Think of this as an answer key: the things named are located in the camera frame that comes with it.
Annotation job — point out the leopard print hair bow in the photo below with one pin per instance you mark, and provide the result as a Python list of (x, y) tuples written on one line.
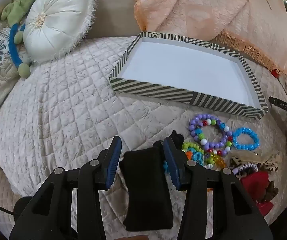
[(246, 156)]

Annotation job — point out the red ball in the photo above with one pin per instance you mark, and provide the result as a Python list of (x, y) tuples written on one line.
[(275, 73)]

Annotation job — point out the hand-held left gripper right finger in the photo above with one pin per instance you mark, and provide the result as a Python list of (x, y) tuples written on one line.
[(170, 158)]

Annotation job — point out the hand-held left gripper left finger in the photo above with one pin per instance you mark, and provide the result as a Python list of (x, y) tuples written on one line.
[(114, 158)]

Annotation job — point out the red shiny hair bow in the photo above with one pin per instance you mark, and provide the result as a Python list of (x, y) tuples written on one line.
[(254, 183)]

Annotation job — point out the green and blue plush toy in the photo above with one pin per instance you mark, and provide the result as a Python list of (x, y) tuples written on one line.
[(16, 10)]

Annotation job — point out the brown scrunchie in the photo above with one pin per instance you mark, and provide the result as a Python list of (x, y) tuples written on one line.
[(269, 191)]

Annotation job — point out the white round satin pillow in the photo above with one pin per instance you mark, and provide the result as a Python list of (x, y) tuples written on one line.
[(56, 20)]

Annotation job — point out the striped cardboard tray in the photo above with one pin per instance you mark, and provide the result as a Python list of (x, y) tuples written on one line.
[(183, 65)]

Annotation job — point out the peach fringed blanket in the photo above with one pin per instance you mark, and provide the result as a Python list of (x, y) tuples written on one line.
[(196, 7)]

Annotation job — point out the quilted beige bedspread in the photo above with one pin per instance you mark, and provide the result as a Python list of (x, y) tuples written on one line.
[(66, 110)]

